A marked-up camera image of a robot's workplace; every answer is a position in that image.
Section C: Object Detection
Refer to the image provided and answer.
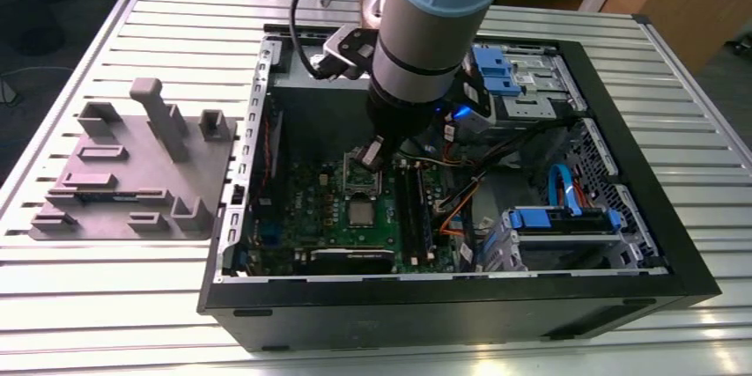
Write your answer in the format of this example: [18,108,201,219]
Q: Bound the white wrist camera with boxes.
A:
[455,79,498,133]

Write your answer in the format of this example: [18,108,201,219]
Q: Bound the black RAM slot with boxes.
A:
[409,160,430,262]
[390,159,415,263]
[401,159,422,263]

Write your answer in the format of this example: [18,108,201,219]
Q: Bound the black white wire bundle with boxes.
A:
[398,144,469,170]

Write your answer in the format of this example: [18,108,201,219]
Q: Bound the RAM stick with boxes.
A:
[74,192,142,203]

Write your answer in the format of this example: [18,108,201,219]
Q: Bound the hard disk in blue carrier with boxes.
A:
[507,208,623,236]

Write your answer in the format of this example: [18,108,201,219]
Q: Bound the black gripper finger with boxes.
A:
[359,134,401,173]

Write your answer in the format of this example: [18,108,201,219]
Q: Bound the blue plastic bay bracket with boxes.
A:
[473,48,525,98]

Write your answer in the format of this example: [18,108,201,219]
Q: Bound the CPU socket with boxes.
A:
[342,198,381,232]

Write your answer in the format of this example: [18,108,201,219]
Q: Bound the black PC case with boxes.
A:
[195,22,722,353]

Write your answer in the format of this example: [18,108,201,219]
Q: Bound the silver CPU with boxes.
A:
[347,201,378,226]

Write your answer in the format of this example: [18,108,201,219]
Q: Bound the metal socket cover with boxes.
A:
[341,149,387,200]

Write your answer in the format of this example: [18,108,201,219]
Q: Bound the wooden cabinet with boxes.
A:
[603,0,752,73]

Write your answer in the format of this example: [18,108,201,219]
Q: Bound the black cable bundle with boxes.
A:
[437,115,582,218]

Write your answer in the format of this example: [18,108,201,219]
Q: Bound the thin red wire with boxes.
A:
[249,109,277,210]

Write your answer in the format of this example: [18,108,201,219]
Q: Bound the grey parts rack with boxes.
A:
[26,77,245,243]

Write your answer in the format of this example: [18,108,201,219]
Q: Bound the thick black camera cable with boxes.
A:
[290,0,347,82]

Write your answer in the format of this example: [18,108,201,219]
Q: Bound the graphics card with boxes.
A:
[291,244,395,276]

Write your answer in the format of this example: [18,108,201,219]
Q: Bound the metal disk bay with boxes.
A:
[469,43,589,144]
[498,206,662,272]

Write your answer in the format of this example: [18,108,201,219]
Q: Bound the red disk wire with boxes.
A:
[562,180,589,217]

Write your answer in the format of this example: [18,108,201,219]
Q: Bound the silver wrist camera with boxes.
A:
[321,26,378,82]

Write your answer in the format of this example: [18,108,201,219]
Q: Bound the grey power supply unit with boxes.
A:
[267,44,389,151]

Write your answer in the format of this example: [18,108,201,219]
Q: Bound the orange wires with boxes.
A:
[438,199,470,237]

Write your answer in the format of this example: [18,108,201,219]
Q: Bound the green motherboard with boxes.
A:
[243,146,466,276]

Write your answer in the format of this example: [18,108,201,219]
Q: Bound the blue flat wire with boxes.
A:
[546,163,589,218]
[471,225,499,272]

